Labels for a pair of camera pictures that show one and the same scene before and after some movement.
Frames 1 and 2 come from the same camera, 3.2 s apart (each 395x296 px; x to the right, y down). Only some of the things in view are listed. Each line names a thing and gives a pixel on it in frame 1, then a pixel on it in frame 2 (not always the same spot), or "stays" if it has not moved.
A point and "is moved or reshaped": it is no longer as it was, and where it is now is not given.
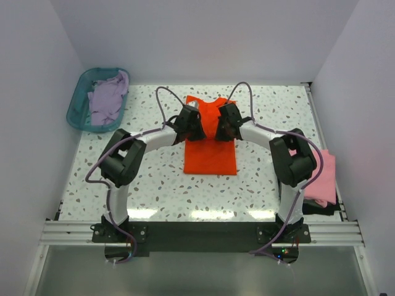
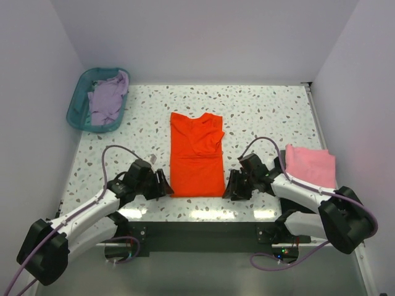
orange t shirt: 208,155 is moved or reshaped
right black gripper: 220,136 -> 232,189
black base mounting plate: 200,237 stays
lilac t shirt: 105,100 stays
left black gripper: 200,135 -> 160,189
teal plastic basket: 79,110 stays
